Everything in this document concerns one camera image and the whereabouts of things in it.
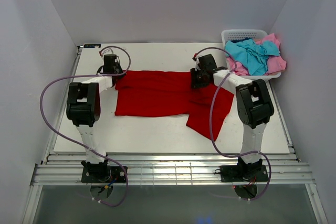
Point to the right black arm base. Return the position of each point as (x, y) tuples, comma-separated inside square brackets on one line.
[(230, 173)]

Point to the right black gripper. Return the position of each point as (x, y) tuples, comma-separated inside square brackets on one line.
[(197, 81)]

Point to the white plastic basket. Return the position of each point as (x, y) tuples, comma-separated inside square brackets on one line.
[(240, 34)]

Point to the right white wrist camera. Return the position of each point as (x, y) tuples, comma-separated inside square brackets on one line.
[(196, 60)]

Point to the pink t shirt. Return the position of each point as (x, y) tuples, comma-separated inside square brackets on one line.
[(275, 64)]

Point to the red t shirt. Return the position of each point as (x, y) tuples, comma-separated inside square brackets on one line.
[(168, 93)]

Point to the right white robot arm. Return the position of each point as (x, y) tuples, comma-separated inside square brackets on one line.
[(254, 108)]

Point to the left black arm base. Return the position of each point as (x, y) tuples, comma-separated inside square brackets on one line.
[(103, 174)]

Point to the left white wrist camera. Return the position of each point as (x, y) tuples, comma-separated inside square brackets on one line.
[(106, 51)]

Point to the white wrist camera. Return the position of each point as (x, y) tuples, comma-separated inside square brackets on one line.
[(106, 51), (196, 60)]

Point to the blue white label sticker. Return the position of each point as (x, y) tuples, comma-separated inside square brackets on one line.
[(92, 46)]

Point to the turquoise t shirt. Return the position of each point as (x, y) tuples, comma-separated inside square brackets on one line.
[(251, 55)]

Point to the aluminium frame rails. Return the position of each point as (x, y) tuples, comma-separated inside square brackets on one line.
[(164, 152)]

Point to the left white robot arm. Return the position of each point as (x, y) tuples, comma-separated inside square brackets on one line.
[(84, 110)]

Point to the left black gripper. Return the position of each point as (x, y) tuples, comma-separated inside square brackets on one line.
[(117, 71)]

